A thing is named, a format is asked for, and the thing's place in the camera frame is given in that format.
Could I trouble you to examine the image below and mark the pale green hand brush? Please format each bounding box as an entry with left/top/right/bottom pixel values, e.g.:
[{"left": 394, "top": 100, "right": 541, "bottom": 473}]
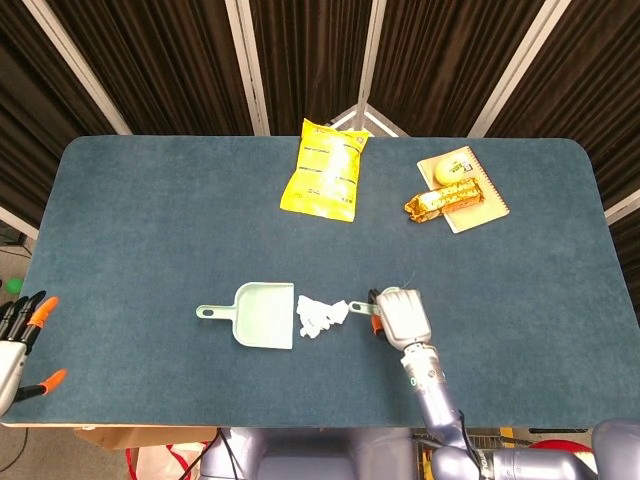
[{"left": 348, "top": 272, "right": 416, "bottom": 317}]

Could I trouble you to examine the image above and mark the dark curtain partition screen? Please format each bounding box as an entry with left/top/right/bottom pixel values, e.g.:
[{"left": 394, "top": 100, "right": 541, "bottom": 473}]
[
  {"left": 364, "top": 0, "right": 556, "bottom": 139},
  {"left": 479, "top": 0, "right": 640, "bottom": 281},
  {"left": 47, "top": 0, "right": 261, "bottom": 137},
  {"left": 0, "top": 0, "right": 131, "bottom": 236},
  {"left": 239, "top": 0, "right": 381, "bottom": 137}
]

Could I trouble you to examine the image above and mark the pale green plastic dustpan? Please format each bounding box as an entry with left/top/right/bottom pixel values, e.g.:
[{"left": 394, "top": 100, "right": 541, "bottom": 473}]
[{"left": 195, "top": 282, "right": 295, "bottom": 350}]

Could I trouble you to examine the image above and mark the blue felt table cover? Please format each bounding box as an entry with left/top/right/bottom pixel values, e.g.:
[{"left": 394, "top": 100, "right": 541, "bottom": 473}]
[{"left": 0, "top": 135, "right": 640, "bottom": 430}]

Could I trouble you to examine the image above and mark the yellow snack bag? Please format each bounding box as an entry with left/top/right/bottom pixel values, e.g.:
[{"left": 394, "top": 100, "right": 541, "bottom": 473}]
[{"left": 278, "top": 117, "right": 370, "bottom": 224}]

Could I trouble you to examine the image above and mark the white tissue piece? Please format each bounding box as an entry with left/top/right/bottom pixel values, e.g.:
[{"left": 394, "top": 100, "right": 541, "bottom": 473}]
[
  {"left": 297, "top": 294, "right": 351, "bottom": 325},
  {"left": 298, "top": 315, "right": 334, "bottom": 337}
]

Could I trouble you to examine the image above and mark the beige spiral notebook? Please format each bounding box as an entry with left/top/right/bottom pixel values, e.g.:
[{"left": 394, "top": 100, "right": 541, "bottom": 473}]
[{"left": 416, "top": 145, "right": 511, "bottom": 235}]

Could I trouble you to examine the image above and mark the golden biscuit pack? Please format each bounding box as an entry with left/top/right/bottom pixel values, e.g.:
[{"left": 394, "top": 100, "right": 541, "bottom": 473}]
[{"left": 403, "top": 178, "right": 486, "bottom": 224}]

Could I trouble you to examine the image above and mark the brown cardboard box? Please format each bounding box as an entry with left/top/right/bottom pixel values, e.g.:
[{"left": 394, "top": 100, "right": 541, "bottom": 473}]
[{"left": 74, "top": 427, "right": 216, "bottom": 451}]

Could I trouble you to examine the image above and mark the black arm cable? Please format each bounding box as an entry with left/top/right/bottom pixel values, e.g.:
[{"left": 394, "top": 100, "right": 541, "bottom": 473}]
[{"left": 455, "top": 408, "right": 485, "bottom": 480}]

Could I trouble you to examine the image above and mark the grey robot torso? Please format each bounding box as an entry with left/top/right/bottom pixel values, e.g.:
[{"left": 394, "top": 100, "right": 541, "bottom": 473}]
[{"left": 199, "top": 427, "right": 416, "bottom": 480}]

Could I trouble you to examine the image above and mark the white partition base foot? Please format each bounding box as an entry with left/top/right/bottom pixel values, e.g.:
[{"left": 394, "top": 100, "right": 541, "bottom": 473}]
[{"left": 327, "top": 102, "right": 412, "bottom": 139}]

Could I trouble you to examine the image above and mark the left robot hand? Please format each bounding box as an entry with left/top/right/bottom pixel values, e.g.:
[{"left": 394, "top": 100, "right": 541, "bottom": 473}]
[{"left": 0, "top": 291, "right": 69, "bottom": 416}]

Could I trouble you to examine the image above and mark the red and white bag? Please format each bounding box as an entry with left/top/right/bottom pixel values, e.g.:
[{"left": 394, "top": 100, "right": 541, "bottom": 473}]
[{"left": 124, "top": 442, "right": 211, "bottom": 480}]

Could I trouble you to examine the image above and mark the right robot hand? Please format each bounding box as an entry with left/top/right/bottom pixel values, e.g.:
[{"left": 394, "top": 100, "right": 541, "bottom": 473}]
[{"left": 367, "top": 286, "right": 434, "bottom": 351}]

